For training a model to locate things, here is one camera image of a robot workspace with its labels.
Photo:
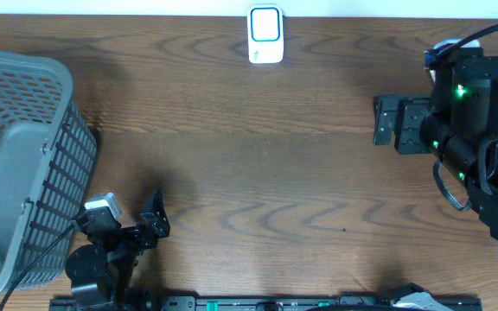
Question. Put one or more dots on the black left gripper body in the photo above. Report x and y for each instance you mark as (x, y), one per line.
(136, 237)

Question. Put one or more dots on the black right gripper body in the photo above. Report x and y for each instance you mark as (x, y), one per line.
(430, 130)

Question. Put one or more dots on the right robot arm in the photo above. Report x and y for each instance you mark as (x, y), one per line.
(477, 193)

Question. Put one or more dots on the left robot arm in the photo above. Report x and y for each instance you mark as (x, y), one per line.
(100, 271)

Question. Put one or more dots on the white barcode scanner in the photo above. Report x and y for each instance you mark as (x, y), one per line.
(265, 34)

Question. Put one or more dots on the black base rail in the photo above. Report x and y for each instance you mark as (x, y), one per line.
(190, 303)

